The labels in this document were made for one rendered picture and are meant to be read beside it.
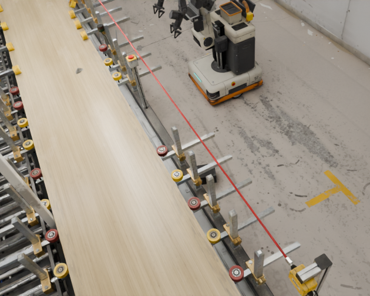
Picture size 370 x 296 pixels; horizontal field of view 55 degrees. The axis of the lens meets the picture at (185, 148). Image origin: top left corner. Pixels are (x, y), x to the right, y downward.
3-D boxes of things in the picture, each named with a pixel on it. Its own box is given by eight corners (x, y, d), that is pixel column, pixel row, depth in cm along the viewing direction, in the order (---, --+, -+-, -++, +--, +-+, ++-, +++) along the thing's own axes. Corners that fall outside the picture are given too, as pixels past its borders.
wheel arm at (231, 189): (249, 180, 238) (249, 177, 235) (252, 184, 236) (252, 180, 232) (191, 209, 230) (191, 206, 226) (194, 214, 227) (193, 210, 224)
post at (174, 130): (184, 167, 275) (175, 124, 238) (186, 170, 272) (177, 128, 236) (180, 169, 274) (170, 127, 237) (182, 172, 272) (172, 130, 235)
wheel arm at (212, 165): (229, 156, 254) (229, 152, 251) (232, 160, 252) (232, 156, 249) (175, 183, 246) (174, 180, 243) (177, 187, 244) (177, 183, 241)
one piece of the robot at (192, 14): (195, 16, 361) (193, -4, 345) (208, 29, 344) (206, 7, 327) (181, 22, 358) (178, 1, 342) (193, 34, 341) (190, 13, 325)
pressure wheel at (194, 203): (196, 218, 226) (194, 209, 217) (187, 212, 230) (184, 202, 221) (204, 209, 229) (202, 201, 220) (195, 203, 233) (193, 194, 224)
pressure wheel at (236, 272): (246, 282, 197) (246, 274, 188) (234, 289, 195) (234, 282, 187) (238, 269, 202) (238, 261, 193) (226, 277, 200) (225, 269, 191)
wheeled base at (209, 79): (235, 57, 447) (235, 40, 428) (263, 86, 407) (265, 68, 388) (187, 77, 435) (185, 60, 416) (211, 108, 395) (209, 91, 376)
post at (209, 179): (216, 214, 240) (211, 172, 204) (218, 218, 238) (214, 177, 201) (211, 216, 240) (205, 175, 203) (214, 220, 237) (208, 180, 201)
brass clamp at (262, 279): (253, 261, 206) (254, 257, 202) (266, 281, 197) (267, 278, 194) (244, 266, 205) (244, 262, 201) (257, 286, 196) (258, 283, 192)
